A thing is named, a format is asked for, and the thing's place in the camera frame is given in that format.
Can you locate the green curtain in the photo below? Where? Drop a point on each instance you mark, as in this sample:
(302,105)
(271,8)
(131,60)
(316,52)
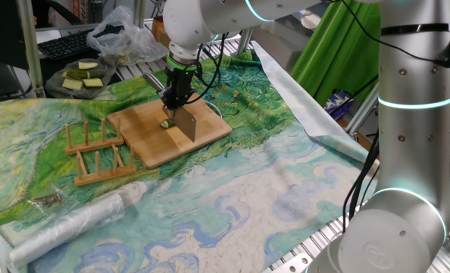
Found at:
(335,57)

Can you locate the clear plastic bag roll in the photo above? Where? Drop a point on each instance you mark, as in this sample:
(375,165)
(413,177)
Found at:
(66,227)

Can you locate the wooden peg rack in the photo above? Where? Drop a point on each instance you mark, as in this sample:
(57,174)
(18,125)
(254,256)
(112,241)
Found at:
(96,145)

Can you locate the pale cut cucumber piece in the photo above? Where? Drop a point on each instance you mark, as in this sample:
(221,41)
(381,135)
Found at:
(88,65)
(72,83)
(92,82)

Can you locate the crumpled clear plastic bag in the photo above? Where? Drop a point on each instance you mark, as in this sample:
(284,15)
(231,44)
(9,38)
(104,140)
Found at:
(126,41)

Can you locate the dark green cucumber piece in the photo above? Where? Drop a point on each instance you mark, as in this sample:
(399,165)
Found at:
(82,74)

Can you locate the wooden cutting board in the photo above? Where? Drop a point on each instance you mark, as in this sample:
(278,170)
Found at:
(149,144)

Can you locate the black computer monitor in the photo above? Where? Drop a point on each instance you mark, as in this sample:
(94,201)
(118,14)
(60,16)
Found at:
(1,34)

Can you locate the painted landscape tablecloth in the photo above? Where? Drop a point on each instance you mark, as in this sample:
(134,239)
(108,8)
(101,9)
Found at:
(210,197)

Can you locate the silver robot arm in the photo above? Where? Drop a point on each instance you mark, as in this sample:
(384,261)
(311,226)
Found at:
(414,151)

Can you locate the black keyboard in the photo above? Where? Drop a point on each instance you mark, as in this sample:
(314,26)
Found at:
(66,43)

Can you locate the plate of cucumber slices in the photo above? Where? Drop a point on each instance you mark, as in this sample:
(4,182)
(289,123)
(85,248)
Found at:
(58,91)

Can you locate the steel cleaver knife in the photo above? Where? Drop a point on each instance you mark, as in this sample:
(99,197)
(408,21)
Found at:
(185,123)

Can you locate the aluminium frame post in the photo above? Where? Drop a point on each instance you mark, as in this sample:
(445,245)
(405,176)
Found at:
(361,110)
(30,49)

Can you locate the green cucumber chunk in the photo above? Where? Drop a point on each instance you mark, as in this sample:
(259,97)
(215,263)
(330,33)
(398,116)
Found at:
(167,124)

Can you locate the blue patterned bag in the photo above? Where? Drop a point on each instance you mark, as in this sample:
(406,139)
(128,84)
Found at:
(338,104)

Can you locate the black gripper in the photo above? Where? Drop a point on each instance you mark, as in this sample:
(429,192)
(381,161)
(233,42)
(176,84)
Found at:
(179,85)

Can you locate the small bag of screws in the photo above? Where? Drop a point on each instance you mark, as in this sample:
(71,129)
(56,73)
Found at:
(50,200)

